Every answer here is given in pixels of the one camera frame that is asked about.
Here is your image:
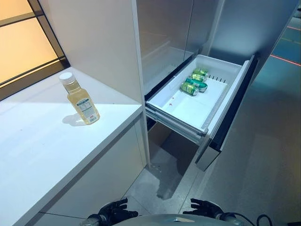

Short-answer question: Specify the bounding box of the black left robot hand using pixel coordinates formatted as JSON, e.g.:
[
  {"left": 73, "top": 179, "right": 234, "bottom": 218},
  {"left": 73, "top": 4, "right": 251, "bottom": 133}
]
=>
[{"left": 97, "top": 197, "right": 139, "bottom": 226}]

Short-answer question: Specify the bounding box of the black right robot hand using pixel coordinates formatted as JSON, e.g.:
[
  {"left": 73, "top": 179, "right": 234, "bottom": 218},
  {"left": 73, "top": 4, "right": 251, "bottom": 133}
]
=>
[{"left": 182, "top": 198, "right": 224, "bottom": 221}]

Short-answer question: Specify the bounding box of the yellow juice bottle white cap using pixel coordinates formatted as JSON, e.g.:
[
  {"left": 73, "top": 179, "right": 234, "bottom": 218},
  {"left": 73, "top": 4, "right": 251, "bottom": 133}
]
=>
[{"left": 59, "top": 72, "right": 101, "bottom": 125}]

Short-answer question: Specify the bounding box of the steel fridge drawer front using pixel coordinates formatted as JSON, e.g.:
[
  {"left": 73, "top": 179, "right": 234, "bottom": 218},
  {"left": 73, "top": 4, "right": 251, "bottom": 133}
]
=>
[{"left": 194, "top": 54, "right": 258, "bottom": 172}]

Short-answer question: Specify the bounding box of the white fridge drawer bin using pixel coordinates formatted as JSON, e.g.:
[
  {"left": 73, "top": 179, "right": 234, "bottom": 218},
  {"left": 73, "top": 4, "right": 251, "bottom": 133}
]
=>
[{"left": 145, "top": 54, "right": 245, "bottom": 133}]

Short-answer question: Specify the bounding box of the stainless steel fridge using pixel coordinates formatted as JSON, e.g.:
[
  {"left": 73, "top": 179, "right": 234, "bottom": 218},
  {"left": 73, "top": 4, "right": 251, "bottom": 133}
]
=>
[{"left": 131, "top": 0, "right": 301, "bottom": 170}]

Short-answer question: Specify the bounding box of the grey robot torso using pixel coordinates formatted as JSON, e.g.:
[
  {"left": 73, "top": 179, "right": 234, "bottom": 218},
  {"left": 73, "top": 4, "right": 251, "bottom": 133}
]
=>
[{"left": 122, "top": 213, "right": 228, "bottom": 226}]

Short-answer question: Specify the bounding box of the teal drink can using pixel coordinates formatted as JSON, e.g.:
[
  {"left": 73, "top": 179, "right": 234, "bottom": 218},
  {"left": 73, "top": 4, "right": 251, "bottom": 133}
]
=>
[{"left": 185, "top": 78, "right": 208, "bottom": 92}]

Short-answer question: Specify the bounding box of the orange lit window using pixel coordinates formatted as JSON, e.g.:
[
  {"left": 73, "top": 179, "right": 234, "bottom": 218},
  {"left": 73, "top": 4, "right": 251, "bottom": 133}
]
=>
[{"left": 0, "top": 0, "right": 71, "bottom": 101}]

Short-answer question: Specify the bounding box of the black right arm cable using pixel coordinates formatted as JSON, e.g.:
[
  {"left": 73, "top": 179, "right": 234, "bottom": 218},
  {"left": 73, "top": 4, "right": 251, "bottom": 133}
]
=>
[{"left": 231, "top": 211, "right": 270, "bottom": 226}]

